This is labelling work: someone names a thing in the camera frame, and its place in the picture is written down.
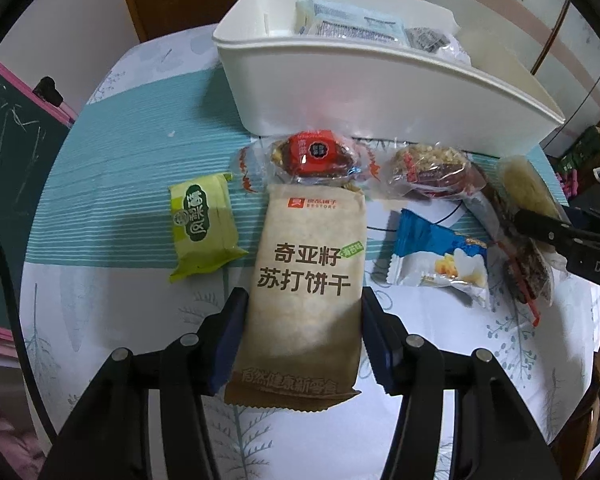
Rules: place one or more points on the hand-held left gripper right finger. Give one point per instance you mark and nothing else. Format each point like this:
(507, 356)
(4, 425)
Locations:
(377, 345)

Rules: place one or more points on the small clear black-print packet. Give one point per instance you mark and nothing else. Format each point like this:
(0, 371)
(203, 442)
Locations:
(430, 40)

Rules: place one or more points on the black easel knob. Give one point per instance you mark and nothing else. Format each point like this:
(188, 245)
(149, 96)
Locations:
(50, 91)

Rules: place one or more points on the blue white snack packet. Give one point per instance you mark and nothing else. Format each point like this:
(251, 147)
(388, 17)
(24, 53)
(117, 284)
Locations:
(440, 260)

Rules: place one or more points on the clear nut date packet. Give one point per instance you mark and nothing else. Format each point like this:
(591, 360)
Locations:
(430, 165)

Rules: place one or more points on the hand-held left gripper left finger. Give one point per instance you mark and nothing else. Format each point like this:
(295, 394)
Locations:
(230, 340)

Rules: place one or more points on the beige cracker packet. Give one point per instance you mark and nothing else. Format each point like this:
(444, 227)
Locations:
(305, 280)

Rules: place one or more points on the white plastic bin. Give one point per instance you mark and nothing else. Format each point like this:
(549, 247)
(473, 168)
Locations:
(380, 100)

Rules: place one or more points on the red label nut date packet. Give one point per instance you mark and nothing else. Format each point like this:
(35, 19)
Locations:
(310, 155)

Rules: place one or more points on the green snack packet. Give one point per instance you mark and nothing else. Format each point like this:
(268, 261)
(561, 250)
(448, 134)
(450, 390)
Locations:
(202, 220)

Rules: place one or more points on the green chalkboard pink frame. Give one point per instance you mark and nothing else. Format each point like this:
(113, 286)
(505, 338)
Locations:
(10, 125)

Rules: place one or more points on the brown floral snack packet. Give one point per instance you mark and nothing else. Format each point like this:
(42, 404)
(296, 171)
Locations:
(530, 272)

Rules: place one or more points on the yellow crisp noodle packet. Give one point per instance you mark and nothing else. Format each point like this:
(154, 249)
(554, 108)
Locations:
(525, 190)

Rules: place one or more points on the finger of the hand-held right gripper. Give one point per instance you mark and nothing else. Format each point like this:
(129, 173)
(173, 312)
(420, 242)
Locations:
(540, 225)
(590, 219)

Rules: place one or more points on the green printed bag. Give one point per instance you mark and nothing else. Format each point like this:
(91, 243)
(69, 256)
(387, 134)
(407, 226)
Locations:
(587, 145)

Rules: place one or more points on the pink toy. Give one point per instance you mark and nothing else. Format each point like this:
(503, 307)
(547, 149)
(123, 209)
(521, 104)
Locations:
(567, 185)

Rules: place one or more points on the clear blue cake packet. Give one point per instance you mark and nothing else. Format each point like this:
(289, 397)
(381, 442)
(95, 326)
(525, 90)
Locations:
(350, 22)

